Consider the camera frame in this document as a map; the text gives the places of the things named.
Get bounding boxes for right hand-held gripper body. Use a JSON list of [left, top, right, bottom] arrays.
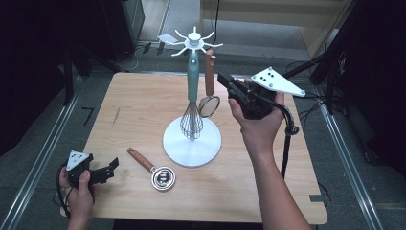
[[228, 65, 306, 121]]

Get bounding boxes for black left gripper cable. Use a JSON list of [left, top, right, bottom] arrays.
[[55, 162, 74, 220]]

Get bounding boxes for white utensil rack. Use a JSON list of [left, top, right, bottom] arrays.
[[162, 26, 224, 169]]

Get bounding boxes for black floor cables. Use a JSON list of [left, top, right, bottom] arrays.
[[285, 59, 328, 132]]

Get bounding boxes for black metal stand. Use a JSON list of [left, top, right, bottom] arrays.
[[281, 18, 352, 116], [60, 44, 97, 107]]

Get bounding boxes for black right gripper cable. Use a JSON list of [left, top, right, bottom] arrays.
[[258, 93, 301, 180]]

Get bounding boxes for dark cabinet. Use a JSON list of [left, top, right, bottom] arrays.
[[101, 0, 146, 62]]

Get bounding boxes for white paper tag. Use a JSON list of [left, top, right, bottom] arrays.
[[156, 33, 178, 46]]

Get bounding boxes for whisk with teal handle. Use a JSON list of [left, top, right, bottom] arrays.
[[179, 51, 205, 141]]

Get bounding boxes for person's right hand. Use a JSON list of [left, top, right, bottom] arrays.
[[228, 78, 286, 155]]

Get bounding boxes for black hanging cable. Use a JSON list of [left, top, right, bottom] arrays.
[[211, 0, 222, 46]]

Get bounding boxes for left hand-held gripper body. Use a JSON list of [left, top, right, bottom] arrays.
[[65, 149, 98, 188]]

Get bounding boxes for person's left hand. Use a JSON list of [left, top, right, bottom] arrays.
[[58, 165, 97, 223]]

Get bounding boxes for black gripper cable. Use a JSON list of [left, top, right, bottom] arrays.
[[55, 162, 74, 220], [258, 93, 301, 180]]

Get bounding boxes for wooden handled mesh strainer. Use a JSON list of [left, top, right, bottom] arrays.
[[197, 48, 221, 119]]

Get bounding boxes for metal floor rail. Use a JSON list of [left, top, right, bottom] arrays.
[[314, 85, 385, 230], [0, 90, 81, 230]]

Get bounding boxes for wooden handled steel measuring cup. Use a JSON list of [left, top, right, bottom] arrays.
[[126, 147, 177, 192]]

